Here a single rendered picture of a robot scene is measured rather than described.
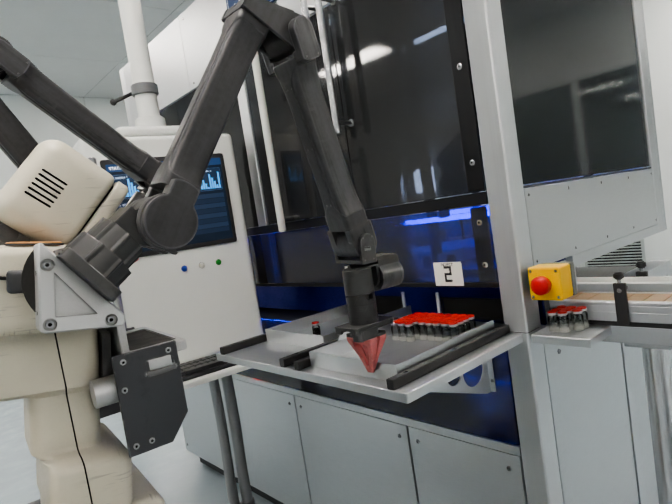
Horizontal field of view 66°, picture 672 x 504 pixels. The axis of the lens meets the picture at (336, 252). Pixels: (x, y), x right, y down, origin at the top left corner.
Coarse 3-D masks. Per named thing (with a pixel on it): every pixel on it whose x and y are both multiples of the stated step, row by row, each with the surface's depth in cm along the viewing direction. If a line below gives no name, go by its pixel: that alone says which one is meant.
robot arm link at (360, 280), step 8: (352, 264) 98; (368, 264) 100; (376, 264) 100; (344, 272) 98; (352, 272) 96; (360, 272) 96; (368, 272) 97; (376, 272) 100; (344, 280) 98; (352, 280) 97; (360, 280) 96; (368, 280) 97; (376, 280) 100; (344, 288) 99; (352, 288) 97; (360, 288) 96; (368, 288) 97; (368, 296) 98
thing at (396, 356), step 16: (464, 336) 111; (320, 352) 117; (336, 352) 120; (352, 352) 122; (384, 352) 118; (400, 352) 116; (416, 352) 114; (432, 352) 103; (320, 368) 113; (336, 368) 109; (352, 368) 105; (384, 368) 98; (400, 368) 97
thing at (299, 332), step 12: (324, 312) 163; (336, 312) 166; (396, 312) 147; (408, 312) 150; (288, 324) 153; (300, 324) 156; (324, 324) 159; (336, 324) 156; (276, 336) 145; (288, 336) 140; (300, 336) 136; (312, 336) 132; (324, 336) 129; (336, 336) 132
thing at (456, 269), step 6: (438, 264) 131; (444, 264) 129; (450, 264) 128; (456, 264) 127; (438, 270) 131; (444, 270) 130; (456, 270) 127; (438, 276) 131; (444, 276) 130; (450, 276) 129; (456, 276) 127; (462, 276) 126; (438, 282) 132; (444, 282) 130; (450, 282) 129; (456, 282) 128; (462, 282) 126
